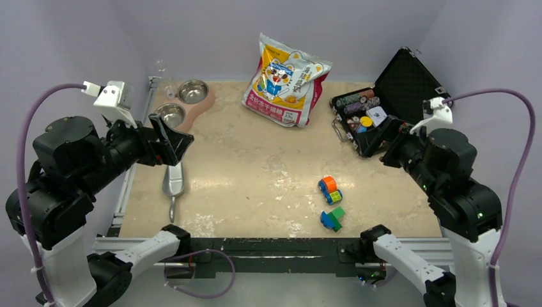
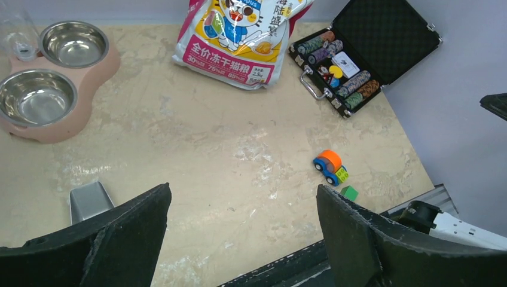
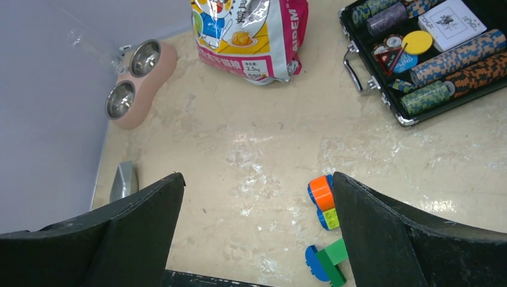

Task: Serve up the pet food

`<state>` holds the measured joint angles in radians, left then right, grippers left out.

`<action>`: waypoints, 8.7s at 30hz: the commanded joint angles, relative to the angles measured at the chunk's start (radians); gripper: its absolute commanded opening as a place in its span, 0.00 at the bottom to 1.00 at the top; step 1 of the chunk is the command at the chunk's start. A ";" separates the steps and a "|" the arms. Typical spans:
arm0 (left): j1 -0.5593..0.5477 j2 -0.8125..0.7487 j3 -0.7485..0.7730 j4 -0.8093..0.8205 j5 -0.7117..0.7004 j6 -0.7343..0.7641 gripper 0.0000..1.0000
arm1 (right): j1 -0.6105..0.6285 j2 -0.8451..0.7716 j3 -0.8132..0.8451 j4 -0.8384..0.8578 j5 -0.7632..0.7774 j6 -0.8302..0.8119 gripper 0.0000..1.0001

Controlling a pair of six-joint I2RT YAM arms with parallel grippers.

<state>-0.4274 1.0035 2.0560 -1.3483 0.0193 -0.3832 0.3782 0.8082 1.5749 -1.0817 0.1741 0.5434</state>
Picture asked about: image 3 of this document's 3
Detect cat food bag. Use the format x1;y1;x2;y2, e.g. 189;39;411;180
191;0;309;86

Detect metal food scoop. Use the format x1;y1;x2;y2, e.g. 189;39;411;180
109;161;139;203

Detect pink double pet bowl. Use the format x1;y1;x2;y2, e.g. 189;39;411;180
105;39;178;130

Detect yellow round chip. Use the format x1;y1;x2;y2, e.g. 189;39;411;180
402;30;433;55

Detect clear plastic bottle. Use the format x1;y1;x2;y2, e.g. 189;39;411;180
66;29;127;75

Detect white playing card box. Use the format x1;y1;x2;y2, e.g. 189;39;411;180
418;0;487;52

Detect black poker chip case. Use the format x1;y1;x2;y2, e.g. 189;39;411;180
338;1;506;127

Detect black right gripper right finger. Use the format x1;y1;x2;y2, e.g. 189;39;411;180
332;172;506;286

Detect orange blue toy car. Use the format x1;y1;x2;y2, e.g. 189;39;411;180
307;174;340;231

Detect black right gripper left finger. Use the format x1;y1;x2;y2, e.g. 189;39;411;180
1;173;185;286

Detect green blue toy blocks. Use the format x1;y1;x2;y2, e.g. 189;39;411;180
305;239;349;286

